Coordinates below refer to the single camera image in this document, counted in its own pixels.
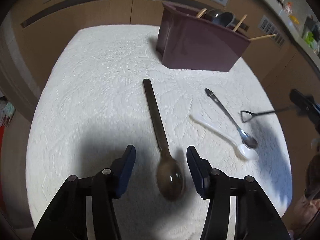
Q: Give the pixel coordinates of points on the short grey vent grille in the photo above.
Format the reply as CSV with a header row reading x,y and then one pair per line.
x,y
271,30

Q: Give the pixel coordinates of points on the clear bottle with orange cap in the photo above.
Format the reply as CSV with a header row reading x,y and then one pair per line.
x,y
289,7

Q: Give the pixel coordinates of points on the wooden chopstick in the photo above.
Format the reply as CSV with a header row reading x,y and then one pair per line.
x,y
262,37
240,23
201,13

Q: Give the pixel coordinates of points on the patterned cloth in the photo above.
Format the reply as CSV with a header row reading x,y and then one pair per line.
x,y
7,110

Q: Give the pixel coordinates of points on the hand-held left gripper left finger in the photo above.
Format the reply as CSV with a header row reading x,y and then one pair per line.
x,y
126,170

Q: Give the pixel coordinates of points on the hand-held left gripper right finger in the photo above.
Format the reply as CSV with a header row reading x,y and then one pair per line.
x,y
197,170

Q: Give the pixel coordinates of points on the beige kitchen counter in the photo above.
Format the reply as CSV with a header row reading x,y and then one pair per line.
x,y
297,43

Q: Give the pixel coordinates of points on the white lace tablecloth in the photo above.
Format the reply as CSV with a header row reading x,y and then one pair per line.
x,y
100,92

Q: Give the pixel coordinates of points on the brown plastic utensil holder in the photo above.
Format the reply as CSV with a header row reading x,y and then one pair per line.
x,y
200,47

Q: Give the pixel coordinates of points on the grey spoon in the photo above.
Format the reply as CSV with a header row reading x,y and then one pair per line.
x,y
225,18

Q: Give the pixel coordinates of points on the white plastic spoon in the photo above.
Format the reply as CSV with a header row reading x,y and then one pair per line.
x,y
246,152

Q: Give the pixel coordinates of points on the green plastic bag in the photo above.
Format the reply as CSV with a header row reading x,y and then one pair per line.
x,y
310,37

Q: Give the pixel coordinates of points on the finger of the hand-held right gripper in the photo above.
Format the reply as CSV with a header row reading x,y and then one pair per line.
x,y
312,117
300,98

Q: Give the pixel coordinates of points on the shiny metal spoon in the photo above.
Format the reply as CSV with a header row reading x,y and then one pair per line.
x,y
212,15

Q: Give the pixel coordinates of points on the yellow-lid jar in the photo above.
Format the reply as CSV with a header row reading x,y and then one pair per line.
x,y
293,20

